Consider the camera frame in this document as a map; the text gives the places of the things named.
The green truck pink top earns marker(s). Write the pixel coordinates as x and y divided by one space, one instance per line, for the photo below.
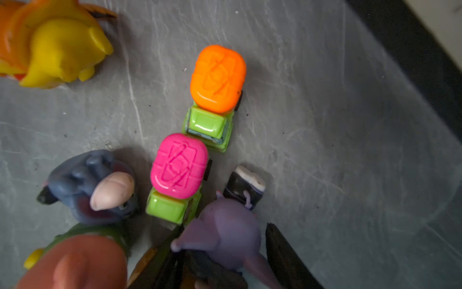
181 165

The grey donkey toy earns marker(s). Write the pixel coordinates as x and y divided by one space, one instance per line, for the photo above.
97 188

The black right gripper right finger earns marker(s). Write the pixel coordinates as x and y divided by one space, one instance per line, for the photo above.
287 266

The pink pig toy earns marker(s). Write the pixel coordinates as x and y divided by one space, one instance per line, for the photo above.
84 257

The green truck orange top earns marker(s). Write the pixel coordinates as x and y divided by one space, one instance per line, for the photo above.
216 89

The white two-tier metal shelf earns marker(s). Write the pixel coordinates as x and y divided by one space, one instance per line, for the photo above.
418 54

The blue small toy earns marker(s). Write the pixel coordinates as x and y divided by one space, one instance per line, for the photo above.
245 186

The orange fox toy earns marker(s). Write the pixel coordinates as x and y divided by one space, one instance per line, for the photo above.
45 44

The purple eared figure toy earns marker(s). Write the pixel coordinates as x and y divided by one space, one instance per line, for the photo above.
229 234

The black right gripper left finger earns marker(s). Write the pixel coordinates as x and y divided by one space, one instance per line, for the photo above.
161 268

